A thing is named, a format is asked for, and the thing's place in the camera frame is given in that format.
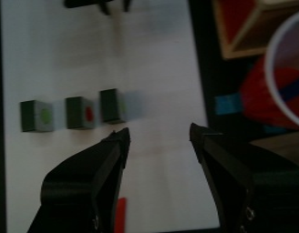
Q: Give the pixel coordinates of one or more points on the blue tape square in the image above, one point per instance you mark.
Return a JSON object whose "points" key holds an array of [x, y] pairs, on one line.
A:
{"points": [[229, 103]]}

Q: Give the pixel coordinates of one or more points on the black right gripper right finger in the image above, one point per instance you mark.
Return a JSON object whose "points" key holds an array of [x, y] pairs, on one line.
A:
{"points": [[245, 179]]}

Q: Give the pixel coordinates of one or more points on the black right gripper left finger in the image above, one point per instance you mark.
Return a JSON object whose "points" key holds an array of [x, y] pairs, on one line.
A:
{"points": [[80, 185]]}

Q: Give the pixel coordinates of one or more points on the sushi piece red centre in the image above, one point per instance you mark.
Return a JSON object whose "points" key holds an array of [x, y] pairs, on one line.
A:
{"points": [[80, 113]]}

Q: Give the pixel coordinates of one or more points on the sushi piece green centre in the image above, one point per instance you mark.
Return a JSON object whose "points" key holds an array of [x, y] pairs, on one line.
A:
{"points": [[113, 106], [38, 116]]}

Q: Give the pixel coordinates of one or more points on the wooden box red inside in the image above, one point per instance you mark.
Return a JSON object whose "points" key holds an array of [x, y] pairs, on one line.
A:
{"points": [[253, 25]]}

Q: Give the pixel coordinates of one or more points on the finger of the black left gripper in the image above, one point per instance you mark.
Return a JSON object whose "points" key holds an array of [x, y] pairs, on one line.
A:
{"points": [[126, 5], [105, 8]]}

